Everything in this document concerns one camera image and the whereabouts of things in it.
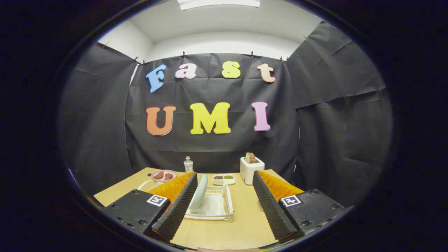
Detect pale green plate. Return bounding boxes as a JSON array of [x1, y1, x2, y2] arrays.
[[192, 174, 208, 210]]

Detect white wire dish rack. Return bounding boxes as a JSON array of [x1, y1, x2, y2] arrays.
[[137, 179, 235, 223]]

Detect white divided condiment tray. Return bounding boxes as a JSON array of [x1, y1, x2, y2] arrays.
[[212, 174, 236, 186]]

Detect pink plate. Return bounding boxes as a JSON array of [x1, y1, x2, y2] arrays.
[[151, 170, 177, 182]]

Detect white toaster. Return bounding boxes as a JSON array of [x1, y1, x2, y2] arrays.
[[240, 156, 265, 185]]

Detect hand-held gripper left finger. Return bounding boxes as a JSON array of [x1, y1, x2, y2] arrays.
[[101, 171, 198, 243]]

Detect ceiling light panel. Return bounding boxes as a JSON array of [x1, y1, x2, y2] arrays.
[[177, 0, 261, 11]]

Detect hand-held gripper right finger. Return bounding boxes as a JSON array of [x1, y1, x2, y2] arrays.
[[252, 170, 348, 244]]

